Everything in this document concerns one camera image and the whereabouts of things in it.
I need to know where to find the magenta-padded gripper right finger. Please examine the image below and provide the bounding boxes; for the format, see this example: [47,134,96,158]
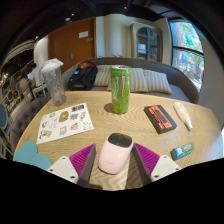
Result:
[131,142,183,186]

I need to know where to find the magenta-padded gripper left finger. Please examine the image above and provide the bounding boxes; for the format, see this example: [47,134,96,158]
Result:
[46,143,98,188]

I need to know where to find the pink computer mouse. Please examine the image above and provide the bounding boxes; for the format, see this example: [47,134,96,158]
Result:
[97,132,135,175]

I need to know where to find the blue cloud-shaped mouse pad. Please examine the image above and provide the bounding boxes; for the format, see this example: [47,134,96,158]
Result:
[13,140,53,171]

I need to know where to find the small green blue pack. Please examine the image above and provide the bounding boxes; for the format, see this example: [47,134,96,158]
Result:
[170,142,195,161]

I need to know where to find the white sticker sheet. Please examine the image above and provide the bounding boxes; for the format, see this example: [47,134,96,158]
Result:
[36,102,95,145]

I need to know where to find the black box with orange print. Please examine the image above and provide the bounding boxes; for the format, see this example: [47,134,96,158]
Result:
[143,104,178,135]

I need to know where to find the curved grey sofa bench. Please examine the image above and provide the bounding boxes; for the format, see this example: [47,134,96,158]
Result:
[62,57,200,104]

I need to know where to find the green drink can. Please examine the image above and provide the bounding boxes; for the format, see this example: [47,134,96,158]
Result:
[110,65,132,115]

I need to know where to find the clear tumbler with lid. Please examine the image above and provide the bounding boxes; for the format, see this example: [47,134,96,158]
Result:
[40,58,67,107]

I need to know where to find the striped cushion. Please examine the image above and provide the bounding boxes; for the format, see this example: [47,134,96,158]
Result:
[143,69,173,95]
[106,67,149,93]
[93,64,113,88]

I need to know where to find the group of blue chairs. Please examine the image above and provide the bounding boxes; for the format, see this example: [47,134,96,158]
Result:
[0,74,48,158]

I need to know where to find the black backpack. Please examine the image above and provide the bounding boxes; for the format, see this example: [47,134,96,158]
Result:
[67,60,99,92]

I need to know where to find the large window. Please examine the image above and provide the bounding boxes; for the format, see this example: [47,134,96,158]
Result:
[169,19,205,93]

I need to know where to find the brown wooden door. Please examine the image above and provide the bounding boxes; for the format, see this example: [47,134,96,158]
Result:
[48,17,98,75]

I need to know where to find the glass-door cabinet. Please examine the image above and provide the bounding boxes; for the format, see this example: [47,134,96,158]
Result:
[130,22,163,63]

